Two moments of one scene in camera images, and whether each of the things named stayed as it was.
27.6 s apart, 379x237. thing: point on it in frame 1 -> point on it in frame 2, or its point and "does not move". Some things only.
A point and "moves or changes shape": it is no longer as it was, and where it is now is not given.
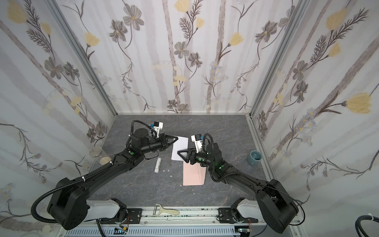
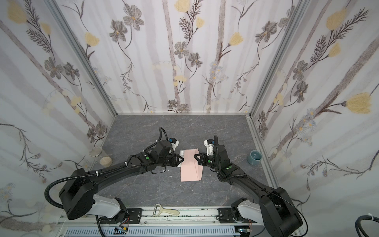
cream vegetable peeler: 159,209 does not move
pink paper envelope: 193,175 moves or changes shape
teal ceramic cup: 255,158 does not move
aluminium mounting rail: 191,222 does not move
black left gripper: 165,141 -> 173,159
